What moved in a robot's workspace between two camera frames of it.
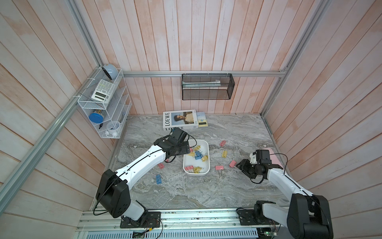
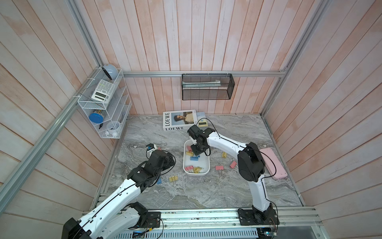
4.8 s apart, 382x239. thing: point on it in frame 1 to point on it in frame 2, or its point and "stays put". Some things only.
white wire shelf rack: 105,101 stays put
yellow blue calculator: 202,119 stays put
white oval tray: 197,163 stays put
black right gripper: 243,166 to 195,152
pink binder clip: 233,163 stays put
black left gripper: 185,148 to 167,164
